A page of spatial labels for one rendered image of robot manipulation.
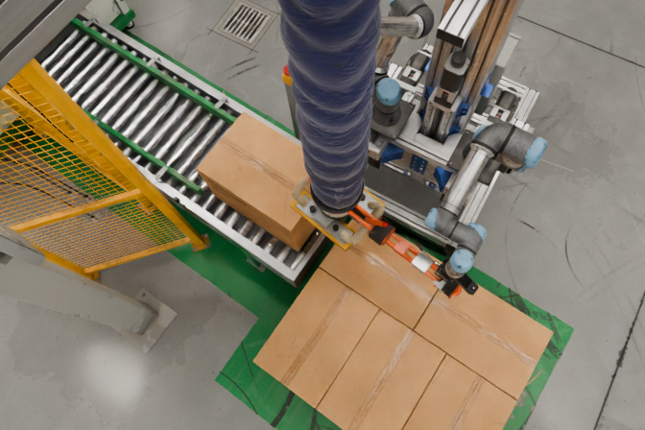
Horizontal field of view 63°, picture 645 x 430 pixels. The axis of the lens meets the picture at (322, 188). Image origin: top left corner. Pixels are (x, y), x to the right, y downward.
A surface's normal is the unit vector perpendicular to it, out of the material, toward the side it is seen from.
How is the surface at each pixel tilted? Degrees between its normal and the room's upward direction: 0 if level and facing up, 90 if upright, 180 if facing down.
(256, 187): 0
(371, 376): 0
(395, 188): 0
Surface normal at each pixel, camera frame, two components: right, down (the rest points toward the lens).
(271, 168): -0.04, -0.36
